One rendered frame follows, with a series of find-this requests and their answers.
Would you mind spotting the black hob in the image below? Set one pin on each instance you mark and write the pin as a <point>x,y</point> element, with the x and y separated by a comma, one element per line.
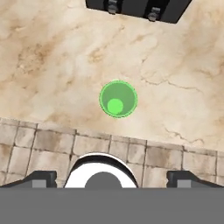
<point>137,7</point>

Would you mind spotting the grey hob knob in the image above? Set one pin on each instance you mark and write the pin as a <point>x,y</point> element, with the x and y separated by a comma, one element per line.
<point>112,6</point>
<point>153,14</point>

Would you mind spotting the green cup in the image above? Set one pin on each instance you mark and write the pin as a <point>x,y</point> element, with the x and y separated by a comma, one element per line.
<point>118,99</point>

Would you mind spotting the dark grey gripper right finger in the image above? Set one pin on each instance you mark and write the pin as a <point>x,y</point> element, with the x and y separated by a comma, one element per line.
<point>182,178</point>

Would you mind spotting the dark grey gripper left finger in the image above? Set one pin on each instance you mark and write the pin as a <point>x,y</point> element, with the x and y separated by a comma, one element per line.
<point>40,178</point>

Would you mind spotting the white and black round base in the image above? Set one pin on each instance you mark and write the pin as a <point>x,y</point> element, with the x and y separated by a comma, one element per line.
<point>100,172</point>

